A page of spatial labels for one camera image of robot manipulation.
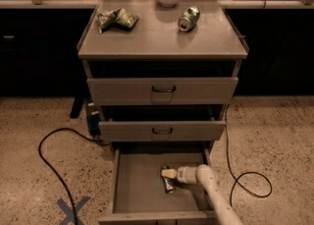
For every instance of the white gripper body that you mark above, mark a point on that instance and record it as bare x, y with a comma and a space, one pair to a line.
182, 174

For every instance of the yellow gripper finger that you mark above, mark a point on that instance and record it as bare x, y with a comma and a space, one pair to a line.
169, 173

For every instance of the silver redbull can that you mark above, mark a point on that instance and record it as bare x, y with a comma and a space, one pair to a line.
168, 183

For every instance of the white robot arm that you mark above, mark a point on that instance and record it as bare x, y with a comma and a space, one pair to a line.
204, 176

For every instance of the grey bottom drawer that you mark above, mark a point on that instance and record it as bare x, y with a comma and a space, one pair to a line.
138, 196

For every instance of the grey drawer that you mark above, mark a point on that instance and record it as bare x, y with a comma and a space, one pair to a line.
162, 130
161, 91
138, 196

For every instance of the grey middle drawer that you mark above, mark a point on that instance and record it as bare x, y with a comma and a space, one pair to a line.
162, 130

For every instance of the grey top drawer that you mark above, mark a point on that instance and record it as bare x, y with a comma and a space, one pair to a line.
161, 91

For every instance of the grey drawer cabinet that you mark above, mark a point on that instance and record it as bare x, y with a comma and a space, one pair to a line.
156, 48

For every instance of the green soda can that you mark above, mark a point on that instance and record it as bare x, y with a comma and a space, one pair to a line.
189, 18

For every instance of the black power box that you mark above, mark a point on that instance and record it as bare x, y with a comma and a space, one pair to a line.
92, 118

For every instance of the blue tape cross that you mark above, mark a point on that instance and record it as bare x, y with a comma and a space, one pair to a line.
72, 213

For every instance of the green chip bag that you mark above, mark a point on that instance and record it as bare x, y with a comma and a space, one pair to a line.
120, 18

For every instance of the dark counter with cabinets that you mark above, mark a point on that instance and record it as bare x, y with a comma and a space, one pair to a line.
39, 56

